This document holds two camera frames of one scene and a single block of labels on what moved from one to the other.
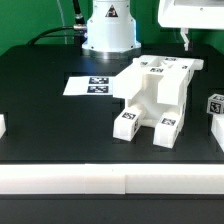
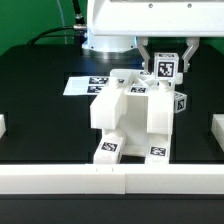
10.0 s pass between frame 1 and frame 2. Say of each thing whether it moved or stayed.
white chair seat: moved
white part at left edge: stayed
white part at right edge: stayed
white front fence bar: stayed
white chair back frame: moved
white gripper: moved
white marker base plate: stayed
